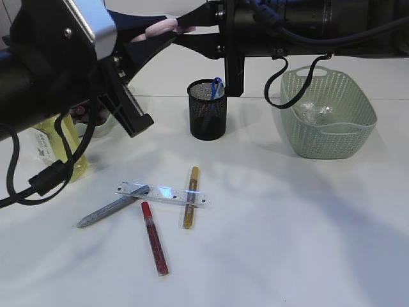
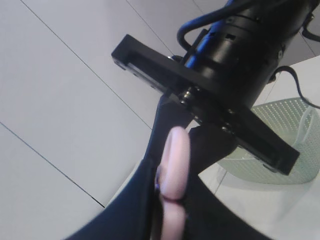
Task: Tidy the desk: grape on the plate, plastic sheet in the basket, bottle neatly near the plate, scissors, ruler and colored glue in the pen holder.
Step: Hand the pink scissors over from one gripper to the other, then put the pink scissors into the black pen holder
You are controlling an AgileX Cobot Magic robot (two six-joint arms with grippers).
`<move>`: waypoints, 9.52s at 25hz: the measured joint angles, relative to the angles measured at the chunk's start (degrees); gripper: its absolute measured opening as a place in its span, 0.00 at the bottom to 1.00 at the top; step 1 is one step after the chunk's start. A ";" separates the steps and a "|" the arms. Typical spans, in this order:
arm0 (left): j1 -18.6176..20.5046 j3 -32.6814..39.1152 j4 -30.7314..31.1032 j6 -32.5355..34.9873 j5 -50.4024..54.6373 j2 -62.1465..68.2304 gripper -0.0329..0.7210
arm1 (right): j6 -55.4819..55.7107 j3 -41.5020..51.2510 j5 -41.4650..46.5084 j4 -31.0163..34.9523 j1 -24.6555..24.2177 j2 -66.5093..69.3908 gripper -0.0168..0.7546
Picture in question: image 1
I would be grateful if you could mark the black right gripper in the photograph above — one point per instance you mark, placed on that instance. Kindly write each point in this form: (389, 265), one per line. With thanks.
(240, 37)

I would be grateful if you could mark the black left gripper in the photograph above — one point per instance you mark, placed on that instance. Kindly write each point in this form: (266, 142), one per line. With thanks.
(107, 84)

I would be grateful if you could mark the pink purple capped scissors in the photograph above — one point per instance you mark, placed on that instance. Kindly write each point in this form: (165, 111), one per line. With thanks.
(161, 27)

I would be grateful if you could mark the blue capped scissors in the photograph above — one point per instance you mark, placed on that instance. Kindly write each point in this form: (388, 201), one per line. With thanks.
(217, 92)

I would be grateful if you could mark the dark purple grape bunch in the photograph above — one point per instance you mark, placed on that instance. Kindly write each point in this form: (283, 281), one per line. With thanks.
(81, 114)

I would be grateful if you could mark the clear plastic sheet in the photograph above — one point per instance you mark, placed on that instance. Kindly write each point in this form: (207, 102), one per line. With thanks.
(314, 114)

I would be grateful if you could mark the silver glitter pen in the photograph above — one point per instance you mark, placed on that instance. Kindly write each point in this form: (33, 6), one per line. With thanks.
(112, 208)

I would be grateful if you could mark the gold glitter pen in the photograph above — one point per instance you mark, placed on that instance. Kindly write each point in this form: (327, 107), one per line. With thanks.
(191, 196)

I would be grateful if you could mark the clear plastic ruler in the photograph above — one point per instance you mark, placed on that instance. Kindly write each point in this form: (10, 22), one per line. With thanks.
(162, 193)

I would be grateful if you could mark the right black blue robot arm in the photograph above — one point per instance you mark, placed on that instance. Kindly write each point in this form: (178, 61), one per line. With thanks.
(361, 29)

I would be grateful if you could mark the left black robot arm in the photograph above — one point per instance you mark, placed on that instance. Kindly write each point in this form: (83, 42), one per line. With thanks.
(59, 54)

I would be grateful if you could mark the black mesh pen holder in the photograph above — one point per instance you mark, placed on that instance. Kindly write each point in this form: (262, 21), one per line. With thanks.
(207, 109)

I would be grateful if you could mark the green wavy glass plate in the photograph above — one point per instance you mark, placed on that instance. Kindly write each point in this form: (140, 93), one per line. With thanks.
(105, 123)

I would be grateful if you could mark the green plastic woven basket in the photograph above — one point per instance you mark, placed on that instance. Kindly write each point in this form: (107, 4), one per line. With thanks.
(354, 118)

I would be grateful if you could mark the red glitter pen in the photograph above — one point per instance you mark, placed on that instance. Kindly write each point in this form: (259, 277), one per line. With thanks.
(158, 254)

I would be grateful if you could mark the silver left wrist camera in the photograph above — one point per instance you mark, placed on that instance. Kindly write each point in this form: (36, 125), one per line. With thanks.
(96, 23)

